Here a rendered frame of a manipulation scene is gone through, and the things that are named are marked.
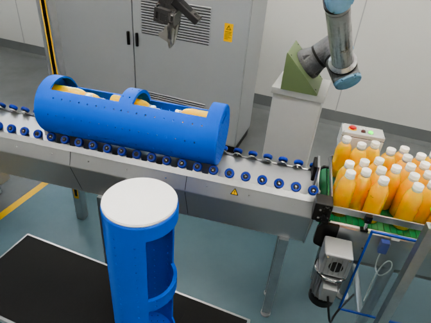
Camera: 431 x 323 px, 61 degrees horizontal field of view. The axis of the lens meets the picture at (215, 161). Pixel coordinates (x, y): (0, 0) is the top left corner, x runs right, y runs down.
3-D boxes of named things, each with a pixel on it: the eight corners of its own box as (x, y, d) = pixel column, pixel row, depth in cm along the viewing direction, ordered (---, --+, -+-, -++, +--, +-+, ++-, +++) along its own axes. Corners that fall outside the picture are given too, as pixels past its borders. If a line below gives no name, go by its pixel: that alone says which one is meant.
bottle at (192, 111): (220, 124, 168) (182, 116, 172) (222, 110, 164) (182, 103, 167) (217, 132, 163) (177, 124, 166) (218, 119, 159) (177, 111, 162)
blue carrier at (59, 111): (74, 112, 202) (61, 64, 183) (228, 141, 188) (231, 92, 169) (42, 142, 181) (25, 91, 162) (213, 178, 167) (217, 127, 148)
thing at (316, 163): (308, 176, 174) (314, 154, 167) (313, 177, 174) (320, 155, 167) (308, 188, 166) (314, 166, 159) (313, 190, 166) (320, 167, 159)
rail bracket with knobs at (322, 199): (310, 208, 159) (316, 190, 153) (328, 212, 158) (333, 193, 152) (310, 223, 151) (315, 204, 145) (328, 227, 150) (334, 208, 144)
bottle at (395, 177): (390, 202, 166) (405, 168, 155) (388, 211, 160) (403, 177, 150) (373, 197, 168) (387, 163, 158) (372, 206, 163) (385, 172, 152)
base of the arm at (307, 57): (298, 47, 227) (312, 37, 221) (315, 70, 233) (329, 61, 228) (295, 59, 212) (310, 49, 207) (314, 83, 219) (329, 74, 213)
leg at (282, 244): (261, 307, 219) (279, 231, 185) (270, 310, 218) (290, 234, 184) (260, 316, 214) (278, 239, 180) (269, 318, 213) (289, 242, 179)
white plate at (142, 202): (93, 225, 122) (93, 227, 122) (176, 225, 124) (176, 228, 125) (108, 176, 145) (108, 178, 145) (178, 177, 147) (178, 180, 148)
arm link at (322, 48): (322, 50, 226) (348, 33, 216) (331, 72, 219) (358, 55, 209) (310, 40, 215) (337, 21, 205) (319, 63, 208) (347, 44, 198)
